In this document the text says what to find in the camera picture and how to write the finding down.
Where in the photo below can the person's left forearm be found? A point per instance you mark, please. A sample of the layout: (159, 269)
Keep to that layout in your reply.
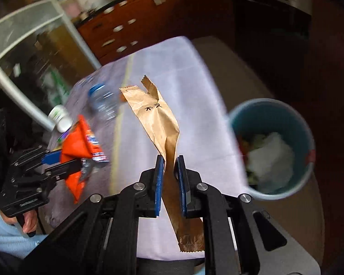
(5, 239)

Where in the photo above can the grey and purple table cloth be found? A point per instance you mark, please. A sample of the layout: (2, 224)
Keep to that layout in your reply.
(195, 91)

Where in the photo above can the white tissue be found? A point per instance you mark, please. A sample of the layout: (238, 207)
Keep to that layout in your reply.
(272, 160)

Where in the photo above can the white-framed glass door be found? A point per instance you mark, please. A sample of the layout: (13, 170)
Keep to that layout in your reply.
(25, 34)

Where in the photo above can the teal waste bin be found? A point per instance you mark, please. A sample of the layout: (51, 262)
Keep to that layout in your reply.
(275, 111)

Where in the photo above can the green and white plastic bag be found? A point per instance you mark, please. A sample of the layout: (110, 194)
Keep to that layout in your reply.
(56, 87)

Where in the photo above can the light blue garment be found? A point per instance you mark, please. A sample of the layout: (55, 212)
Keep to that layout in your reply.
(200, 269)

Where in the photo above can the clear plastic water bottle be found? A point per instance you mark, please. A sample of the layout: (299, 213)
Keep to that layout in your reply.
(103, 100)

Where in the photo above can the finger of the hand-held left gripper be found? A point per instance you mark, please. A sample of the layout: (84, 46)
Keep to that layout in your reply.
(52, 157)
(66, 169)

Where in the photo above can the black built-in oven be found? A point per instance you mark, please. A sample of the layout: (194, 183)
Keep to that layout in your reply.
(275, 8)

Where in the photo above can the orange snack packet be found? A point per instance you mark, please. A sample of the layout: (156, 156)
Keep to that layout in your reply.
(77, 144)

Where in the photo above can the person's left hand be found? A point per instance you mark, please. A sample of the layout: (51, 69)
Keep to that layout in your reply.
(28, 220)

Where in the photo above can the green and purple packet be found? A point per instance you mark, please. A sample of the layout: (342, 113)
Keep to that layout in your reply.
(60, 141)

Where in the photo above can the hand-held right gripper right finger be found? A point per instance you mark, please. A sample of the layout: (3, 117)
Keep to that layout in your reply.
(183, 189)

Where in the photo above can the white cup with green print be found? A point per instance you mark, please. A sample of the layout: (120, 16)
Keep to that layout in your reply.
(60, 117)

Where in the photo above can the brown paper wrapper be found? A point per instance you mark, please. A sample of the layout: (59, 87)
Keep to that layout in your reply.
(157, 114)

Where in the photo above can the dark grey cloth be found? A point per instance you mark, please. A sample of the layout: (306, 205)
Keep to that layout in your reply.
(166, 267)

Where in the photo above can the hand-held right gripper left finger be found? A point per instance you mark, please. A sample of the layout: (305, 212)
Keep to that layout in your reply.
(158, 189)

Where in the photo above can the wooden kitchen cabinet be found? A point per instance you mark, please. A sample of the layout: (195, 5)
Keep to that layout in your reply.
(160, 20)

